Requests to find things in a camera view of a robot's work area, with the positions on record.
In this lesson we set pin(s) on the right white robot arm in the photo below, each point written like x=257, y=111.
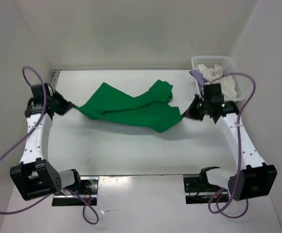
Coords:
x=253, y=177

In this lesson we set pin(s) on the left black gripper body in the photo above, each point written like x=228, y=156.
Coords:
x=52, y=100

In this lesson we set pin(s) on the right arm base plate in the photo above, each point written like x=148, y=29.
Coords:
x=195, y=193

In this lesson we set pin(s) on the green t shirt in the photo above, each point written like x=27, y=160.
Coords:
x=150, y=109

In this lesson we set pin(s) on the lavender t shirt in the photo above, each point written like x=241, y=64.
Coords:
x=199, y=80

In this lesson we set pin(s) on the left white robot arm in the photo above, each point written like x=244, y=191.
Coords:
x=34, y=176

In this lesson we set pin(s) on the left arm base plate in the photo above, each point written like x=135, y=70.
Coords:
x=88, y=191

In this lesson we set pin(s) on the cream white t shirt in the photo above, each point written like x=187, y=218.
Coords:
x=216, y=75

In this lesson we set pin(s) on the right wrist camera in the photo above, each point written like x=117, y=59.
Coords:
x=212, y=93

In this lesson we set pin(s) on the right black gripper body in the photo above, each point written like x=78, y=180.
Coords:
x=204, y=105

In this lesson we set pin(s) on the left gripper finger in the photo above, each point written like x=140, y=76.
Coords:
x=61, y=104
x=60, y=112

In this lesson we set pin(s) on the white plastic basket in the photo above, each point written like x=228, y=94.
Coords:
x=228, y=65

